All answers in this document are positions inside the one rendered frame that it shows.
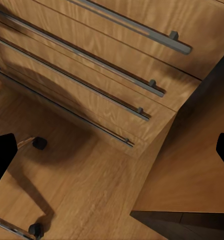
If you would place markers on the cabinet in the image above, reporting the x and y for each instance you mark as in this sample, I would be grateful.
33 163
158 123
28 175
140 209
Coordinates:
118 69
183 195

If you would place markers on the swivel chair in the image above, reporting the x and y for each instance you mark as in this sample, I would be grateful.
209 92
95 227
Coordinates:
36 231

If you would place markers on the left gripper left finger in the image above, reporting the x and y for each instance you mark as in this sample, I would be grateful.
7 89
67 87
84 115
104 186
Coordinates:
8 149

